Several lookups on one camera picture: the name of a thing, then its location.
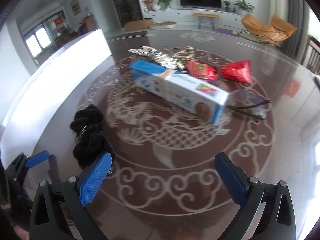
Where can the green plant right of television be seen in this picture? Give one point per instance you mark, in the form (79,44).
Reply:
(244,7)

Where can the dark wooden side chair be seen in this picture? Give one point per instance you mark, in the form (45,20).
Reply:
(312,55)

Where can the dark glass display cabinet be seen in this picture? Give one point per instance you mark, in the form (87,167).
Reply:
(127,11)

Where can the grey curtain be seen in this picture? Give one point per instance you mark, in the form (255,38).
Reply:
(298,16)

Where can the white tv cabinet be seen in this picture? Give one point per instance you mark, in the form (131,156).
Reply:
(227,20)

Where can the black fuzzy scrunchie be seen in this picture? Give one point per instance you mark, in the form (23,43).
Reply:
(90,135)

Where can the orange rocking lounge chair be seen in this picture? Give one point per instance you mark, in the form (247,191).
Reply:
(275,32)

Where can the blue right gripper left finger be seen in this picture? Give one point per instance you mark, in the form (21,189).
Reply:
(91,179)

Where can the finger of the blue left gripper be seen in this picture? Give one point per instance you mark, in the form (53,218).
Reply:
(37,159)

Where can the small wooden bench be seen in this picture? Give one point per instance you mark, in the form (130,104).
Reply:
(201,16)

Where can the round beige floor cushion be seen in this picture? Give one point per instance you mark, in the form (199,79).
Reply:
(163,25)

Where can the red foil snack bag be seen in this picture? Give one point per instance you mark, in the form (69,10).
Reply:
(238,71)

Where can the white cardboard storage box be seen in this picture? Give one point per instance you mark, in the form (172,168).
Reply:
(46,90)

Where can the rhinestone silver hair claw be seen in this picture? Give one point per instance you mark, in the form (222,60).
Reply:
(160,58)

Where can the red flower vase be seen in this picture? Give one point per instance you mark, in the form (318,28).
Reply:
(148,4)

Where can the long brown cardboard box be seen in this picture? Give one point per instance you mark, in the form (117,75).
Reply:
(137,25)

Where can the blue white cookie box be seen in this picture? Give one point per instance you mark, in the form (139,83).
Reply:
(191,94)

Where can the red snack packet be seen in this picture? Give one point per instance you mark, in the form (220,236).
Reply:
(202,71)

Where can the wooden dining table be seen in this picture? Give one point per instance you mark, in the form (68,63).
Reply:
(87,25)

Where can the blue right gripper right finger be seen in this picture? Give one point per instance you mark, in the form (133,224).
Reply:
(233,177)

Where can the green potted plant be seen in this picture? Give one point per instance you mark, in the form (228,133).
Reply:
(166,3)

